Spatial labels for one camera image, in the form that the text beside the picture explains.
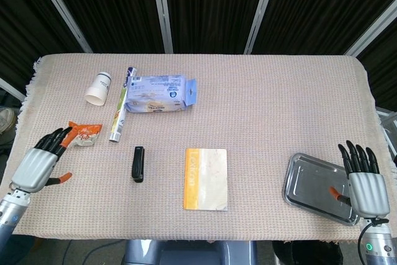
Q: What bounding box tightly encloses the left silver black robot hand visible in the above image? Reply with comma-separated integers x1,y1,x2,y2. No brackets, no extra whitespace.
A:
11,127,73,194

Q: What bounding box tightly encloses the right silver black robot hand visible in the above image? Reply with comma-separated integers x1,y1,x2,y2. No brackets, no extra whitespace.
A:
329,140,391,218

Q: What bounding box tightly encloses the black stapler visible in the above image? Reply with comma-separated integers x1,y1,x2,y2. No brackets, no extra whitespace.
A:
130,145,146,182

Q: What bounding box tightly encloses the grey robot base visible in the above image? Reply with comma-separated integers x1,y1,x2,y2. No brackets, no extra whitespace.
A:
122,239,258,265

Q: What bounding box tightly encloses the silver metal tray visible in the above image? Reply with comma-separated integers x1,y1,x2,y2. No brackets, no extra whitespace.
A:
282,152,361,227

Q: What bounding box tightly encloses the white sneaker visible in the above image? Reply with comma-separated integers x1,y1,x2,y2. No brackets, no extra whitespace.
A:
0,107,17,135

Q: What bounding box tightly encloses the orange snack packet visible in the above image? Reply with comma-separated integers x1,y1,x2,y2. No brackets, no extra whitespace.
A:
60,120,103,148

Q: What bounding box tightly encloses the white paper cup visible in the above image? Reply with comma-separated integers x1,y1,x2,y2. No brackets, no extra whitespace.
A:
85,72,112,106

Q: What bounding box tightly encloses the long green foil tube pack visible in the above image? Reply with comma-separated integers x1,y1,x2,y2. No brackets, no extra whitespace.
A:
108,66,138,143

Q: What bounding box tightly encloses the blue wet wipes pack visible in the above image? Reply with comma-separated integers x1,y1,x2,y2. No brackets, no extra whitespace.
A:
123,74,199,114

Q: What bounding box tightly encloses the yellow and white booklet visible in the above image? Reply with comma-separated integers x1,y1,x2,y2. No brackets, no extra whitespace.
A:
182,148,229,212

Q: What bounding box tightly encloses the beige woven tablecloth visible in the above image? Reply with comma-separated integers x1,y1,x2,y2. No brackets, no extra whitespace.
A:
0,53,397,244

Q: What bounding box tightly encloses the black curtain partition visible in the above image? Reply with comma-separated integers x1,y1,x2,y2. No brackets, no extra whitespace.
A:
0,0,397,110

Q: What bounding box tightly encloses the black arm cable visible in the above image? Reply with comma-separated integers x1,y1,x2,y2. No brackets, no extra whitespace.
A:
357,217,389,265

